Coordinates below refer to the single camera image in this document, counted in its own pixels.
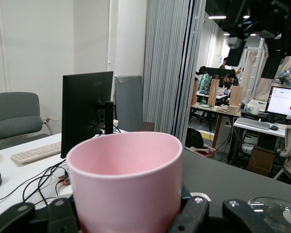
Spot silver keyboard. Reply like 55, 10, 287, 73
235, 117, 272, 131

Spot distant person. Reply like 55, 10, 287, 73
219, 57, 230, 70

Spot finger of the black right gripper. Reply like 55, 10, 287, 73
220, 9, 260, 67
261, 26, 291, 79

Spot white office desk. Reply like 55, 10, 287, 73
0, 132, 127, 212

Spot orange adapter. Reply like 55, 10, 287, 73
57, 172, 71, 187

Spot cardboard box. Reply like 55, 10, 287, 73
247, 146, 276, 175

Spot pink cup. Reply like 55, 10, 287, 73
66, 131, 184, 233

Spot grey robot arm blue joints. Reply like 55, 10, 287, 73
274, 61, 291, 88

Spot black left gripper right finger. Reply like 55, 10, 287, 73
168, 184, 260, 233

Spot grey pleated curtain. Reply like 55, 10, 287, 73
142, 0, 192, 144

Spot glass pot lid copper knob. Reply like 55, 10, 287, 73
246, 196, 291, 233

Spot lit computer monitor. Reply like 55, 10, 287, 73
265, 85, 291, 120

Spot beige keyboard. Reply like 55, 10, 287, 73
10, 141, 63, 164

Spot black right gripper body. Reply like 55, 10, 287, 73
244, 0, 291, 32

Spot wooden block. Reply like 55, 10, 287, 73
227, 85, 243, 115

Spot black backpack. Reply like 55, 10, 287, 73
185, 127, 205, 149

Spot teal patterned cloth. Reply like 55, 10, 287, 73
198, 73, 211, 92

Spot black desk cable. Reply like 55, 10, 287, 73
0, 159, 72, 210

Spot black monitor stand pole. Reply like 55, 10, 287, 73
104, 101, 114, 135

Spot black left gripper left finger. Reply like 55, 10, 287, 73
0, 197, 81, 233

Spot wooden workbench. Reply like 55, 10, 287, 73
190, 101, 242, 146

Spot black computer monitor back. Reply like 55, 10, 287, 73
61, 71, 114, 159

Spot beige curtain booth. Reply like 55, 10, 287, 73
239, 45, 269, 105

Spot tall wooden stand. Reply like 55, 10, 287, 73
207, 77, 221, 107

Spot grey padded panel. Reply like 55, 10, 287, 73
114, 74, 144, 133

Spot red basket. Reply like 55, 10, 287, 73
184, 145, 219, 160

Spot grey office chair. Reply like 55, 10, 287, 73
0, 91, 60, 151

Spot white desk dark legs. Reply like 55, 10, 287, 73
233, 118, 291, 170

